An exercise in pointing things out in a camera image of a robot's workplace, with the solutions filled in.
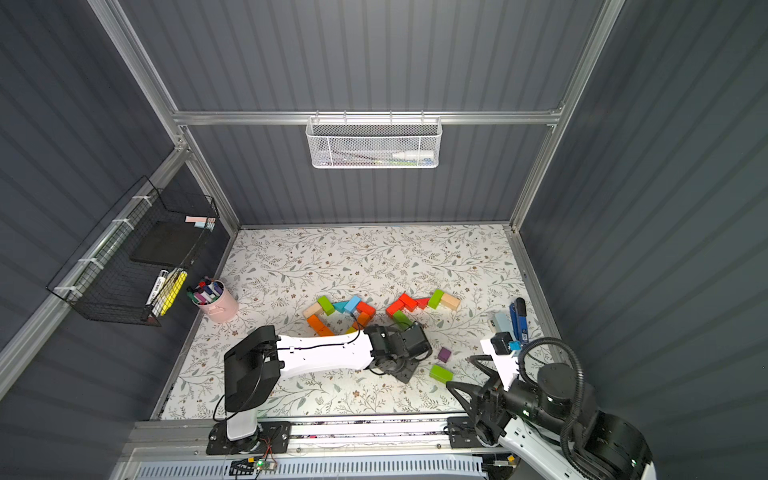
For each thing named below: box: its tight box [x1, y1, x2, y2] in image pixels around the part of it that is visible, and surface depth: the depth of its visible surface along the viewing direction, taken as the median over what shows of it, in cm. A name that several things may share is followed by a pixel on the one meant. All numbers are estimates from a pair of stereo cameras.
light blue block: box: [344, 295, 361, 311], surface depth 98 cm
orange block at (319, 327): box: [307, 315, 334, 337], surface depth 95 cm
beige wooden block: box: [303, 302, 323, 319], surface depth 96 cm
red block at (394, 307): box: [386, 298, 405, 316], surface depth 98 cm
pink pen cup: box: [192, 279, 239, 323], surface depth 89 cm
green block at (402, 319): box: [394, 310, 412, 330], surface depth 96 cm
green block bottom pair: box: [429, 364, 455, 384], surface depth 85 cm
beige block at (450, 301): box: [441, 293, 461, 310], surface depth 98 cm
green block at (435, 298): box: [428, 289, 445, 310], surface depth 99 cm
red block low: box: [399, 293, 418, 312], surface depth 98 cm
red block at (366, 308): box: [356, 301, 377, 318], surface depth 98 cm
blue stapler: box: [509, 297, 529, 345], surface depth 93 cm
